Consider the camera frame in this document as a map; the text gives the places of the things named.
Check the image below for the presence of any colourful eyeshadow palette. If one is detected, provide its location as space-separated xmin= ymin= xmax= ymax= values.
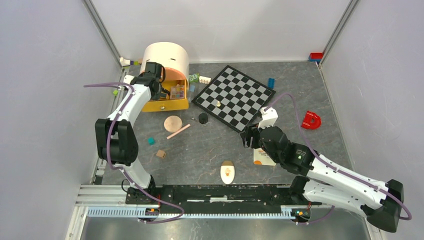
xmin=169 ymin=85 xmax=185 ymax=100

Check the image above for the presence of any yellow drawer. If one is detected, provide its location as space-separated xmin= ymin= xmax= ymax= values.
xmin=141 ymin=79 xmax=189 ymax=113

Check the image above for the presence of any white orange sachet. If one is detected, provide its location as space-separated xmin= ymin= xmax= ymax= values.
xmin=253 ymin=148 xmax=276 ymax=166

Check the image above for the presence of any round pink compact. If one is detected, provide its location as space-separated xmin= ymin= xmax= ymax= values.
xmin=163 ymin=115 xmax=183 ymax=133

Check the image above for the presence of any pink lip pencil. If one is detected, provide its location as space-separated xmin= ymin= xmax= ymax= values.
xmin=166 ymin=124 xmax=191 ymax=140

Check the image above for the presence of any black round cap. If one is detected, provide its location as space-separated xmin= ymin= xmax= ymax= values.
xmin=198 ymin=112 xmax=209 ymax=124

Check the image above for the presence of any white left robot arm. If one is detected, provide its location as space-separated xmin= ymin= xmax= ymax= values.
xmin=94 ymin=61 xmax=166 ymax=204

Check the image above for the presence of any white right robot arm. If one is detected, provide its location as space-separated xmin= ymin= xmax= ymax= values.
xmin=240 ymin=124 xmax=404 ymax=233

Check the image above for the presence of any white round drawer organizer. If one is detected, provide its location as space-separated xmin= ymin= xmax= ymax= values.
xmin=140 ymin=42 xmax=189 ymax=81

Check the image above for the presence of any red letter D toy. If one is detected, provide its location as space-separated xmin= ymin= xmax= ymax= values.
xmin=301 ymin=110 xmax=322 ymax=130

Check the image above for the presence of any green toy block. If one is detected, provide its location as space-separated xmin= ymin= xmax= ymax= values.
xmin=188 ymin=73 xmax=200 ymax=83

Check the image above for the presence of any white lego brick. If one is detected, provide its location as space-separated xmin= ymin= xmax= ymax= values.
xmin=198 ymin=76 xmax=212 ymax=85

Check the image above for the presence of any small teal cube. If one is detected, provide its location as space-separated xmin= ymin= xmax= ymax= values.
xmin=147 ymin=137 xmax=156 ymax=145

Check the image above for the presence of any small wooden cube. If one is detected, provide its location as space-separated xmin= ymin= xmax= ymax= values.
xmin=156 ymin=149 xmax=167 ymax=159

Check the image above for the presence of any blue lego brick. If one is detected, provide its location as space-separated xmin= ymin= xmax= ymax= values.
xmin=267 ymin=78 xmax=275 ymax=89

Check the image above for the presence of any black grey chessboard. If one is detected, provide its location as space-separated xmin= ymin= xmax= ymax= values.
xmin=191 ymin=65 xmax=276 ymax=133

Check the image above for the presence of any red blue bricks corner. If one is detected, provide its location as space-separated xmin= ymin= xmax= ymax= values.
xmin=308 ymin=52 xmax=324 ymax=63

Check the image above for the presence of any black mounting rail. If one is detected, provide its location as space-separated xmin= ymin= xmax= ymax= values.
xmin=125 ymin=184 xmax=310 ymax=215

